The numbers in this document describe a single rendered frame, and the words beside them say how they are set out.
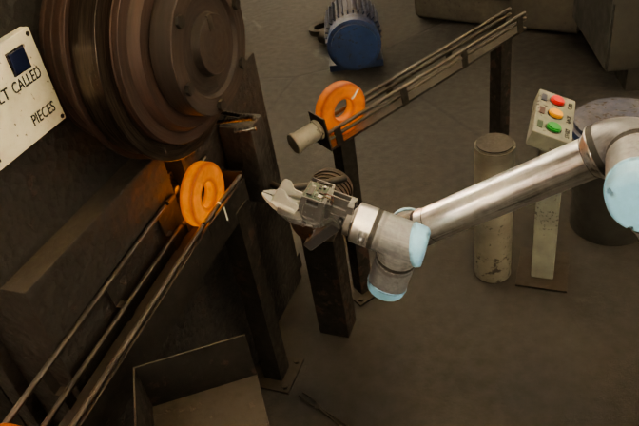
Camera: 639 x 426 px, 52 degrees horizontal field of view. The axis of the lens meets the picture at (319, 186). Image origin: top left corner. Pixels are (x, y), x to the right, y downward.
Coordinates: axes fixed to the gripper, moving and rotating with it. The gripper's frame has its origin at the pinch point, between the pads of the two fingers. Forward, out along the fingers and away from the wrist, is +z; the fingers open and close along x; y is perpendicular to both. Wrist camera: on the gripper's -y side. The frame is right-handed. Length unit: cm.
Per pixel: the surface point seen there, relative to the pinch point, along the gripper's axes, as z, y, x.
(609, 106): -79, -8, -105
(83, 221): 27.3, 4.1, 28.4
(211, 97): 12.9, 24.6, 4.5
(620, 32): -88, -18, -193
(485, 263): -58, -51, -58
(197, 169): 17.1, 1.2, 0.9
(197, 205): 14.4, -5.0, 5.5
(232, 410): -13.4, -10.8, 44.3
